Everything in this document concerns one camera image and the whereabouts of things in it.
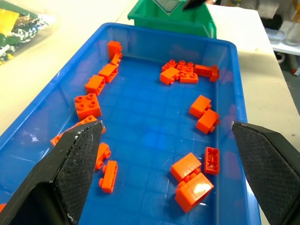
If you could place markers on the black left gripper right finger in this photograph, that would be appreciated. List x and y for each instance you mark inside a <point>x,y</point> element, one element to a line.
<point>272,168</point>

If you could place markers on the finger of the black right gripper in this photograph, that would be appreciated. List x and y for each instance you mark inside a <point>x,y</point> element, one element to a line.
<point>193,2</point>

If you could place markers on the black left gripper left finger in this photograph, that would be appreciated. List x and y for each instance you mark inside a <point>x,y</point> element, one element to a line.
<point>56,178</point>

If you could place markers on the green plastic bin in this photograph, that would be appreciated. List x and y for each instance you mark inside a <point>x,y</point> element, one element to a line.
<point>187,23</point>

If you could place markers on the blue plastic bin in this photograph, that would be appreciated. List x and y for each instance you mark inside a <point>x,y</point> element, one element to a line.
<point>150,131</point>

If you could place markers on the orange toy building brick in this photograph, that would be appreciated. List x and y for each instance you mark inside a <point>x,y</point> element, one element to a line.
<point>87,107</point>
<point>212,160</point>
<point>202,70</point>
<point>95,84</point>
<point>214,73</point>
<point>193,193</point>
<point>86,120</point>
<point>185,66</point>
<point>199,105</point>
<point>109,175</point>
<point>188,77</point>
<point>107,72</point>
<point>185,165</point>
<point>114,48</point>
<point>56,139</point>
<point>167,65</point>
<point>116,59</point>
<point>2,207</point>
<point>102,153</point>
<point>168,75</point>
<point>207,121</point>

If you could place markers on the black background object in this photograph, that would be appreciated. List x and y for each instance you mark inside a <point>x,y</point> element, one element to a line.
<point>272,21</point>

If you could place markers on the clear plastic storage box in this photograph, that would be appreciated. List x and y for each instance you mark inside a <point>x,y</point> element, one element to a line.
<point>276,36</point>

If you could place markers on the clear plastic jug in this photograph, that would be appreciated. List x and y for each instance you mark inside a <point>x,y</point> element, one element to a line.
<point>293,34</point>

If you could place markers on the white side table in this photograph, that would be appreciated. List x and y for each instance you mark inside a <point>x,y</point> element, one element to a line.
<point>287,49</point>

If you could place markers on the clear bag of mixed parts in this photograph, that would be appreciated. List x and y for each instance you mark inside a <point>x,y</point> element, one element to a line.
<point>21,32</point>

